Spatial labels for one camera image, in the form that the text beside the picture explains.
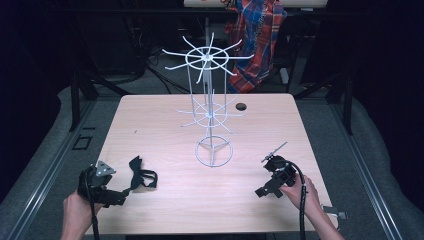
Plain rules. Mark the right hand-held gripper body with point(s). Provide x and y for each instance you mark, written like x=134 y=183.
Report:
x=283 y=173

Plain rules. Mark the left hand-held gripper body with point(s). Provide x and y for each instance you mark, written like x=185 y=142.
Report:
x=100 y=195

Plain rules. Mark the black bow tie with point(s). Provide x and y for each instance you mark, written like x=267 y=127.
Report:
x=136 y=181

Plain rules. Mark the person's right hand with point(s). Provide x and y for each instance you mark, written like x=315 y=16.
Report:
x=305 y=196

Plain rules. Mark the person's left hand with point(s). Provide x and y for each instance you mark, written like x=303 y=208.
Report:
x=76 y=213

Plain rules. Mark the black metal stand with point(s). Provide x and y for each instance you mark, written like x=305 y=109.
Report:
x=76 y=100
x=348 y=106

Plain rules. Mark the red blue plaid cloth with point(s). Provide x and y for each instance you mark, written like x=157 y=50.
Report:
x=256 y=40

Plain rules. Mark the grey metal pole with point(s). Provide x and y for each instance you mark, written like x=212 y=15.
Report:
x=207 y=28

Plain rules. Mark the black rectangular floor frame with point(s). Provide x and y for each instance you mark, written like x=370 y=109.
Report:
x=82 y=142

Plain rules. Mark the grey metal bracket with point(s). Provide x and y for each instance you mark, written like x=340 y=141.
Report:
x=335 y=212

